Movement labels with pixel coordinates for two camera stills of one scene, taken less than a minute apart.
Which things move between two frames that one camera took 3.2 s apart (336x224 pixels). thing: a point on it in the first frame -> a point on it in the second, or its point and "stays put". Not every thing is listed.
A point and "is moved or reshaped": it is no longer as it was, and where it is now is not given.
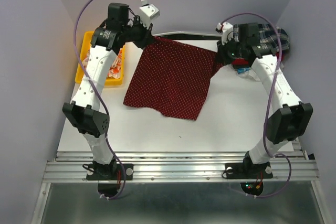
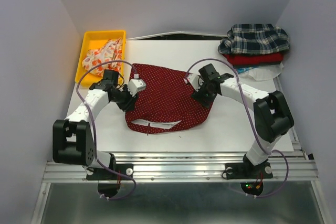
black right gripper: x=223 y=56 -> x=197 y=95
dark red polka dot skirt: x=173 y=78 is moved or reshaped
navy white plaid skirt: x=267 y=37 stays put
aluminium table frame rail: x=181 y=166 stays put
